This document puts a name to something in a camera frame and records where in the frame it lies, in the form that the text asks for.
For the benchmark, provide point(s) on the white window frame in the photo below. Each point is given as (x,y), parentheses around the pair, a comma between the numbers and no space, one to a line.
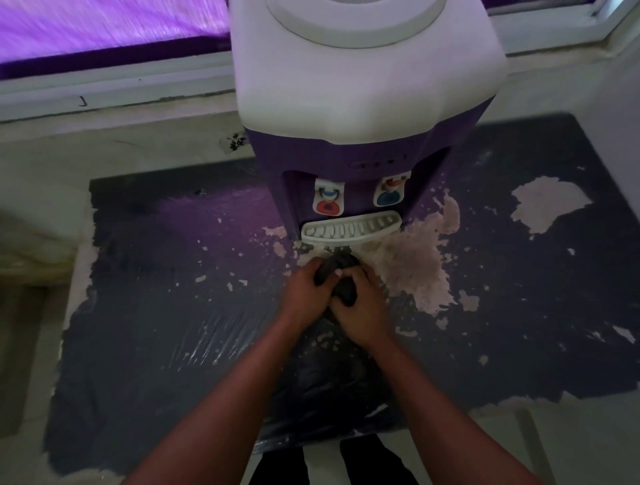
(110,85)

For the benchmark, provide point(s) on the person's right forearm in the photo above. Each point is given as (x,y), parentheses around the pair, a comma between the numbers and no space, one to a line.
(440,414)

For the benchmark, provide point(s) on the purple and white water dispenser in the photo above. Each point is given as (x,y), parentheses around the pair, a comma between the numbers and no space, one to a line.
(365,90)

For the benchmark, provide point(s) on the person's black trousers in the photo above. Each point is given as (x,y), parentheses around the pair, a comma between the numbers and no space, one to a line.
(367,462)

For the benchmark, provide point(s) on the person's left fingers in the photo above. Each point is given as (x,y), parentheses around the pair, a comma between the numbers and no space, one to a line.
(326,272)

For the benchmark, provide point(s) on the dark cleaning cloth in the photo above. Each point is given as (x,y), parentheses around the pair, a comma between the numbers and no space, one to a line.
(345,290)

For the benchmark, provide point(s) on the person's left forearm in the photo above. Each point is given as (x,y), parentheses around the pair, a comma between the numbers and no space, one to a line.
(225,404)

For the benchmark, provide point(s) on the person's right hand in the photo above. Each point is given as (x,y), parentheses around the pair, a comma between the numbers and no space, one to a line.
(365,315)

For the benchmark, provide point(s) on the red water tap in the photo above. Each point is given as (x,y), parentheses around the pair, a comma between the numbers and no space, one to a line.
(328,199)

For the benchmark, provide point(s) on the purple window pane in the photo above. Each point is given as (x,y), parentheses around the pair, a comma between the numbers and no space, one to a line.
(100,30)

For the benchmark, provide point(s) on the dark peeling cover sheet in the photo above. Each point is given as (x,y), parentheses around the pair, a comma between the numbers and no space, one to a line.
(160,280)

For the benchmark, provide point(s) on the blue water tap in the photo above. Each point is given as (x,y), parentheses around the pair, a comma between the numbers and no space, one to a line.
(391,192)

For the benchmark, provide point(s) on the person's left hand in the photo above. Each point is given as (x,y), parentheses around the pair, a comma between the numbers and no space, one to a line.
(302,297)

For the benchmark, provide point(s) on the white drip tray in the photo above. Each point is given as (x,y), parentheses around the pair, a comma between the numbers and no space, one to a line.
(350,229)

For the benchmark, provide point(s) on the person's right fingers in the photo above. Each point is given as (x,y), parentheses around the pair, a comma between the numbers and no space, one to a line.
(361,277)

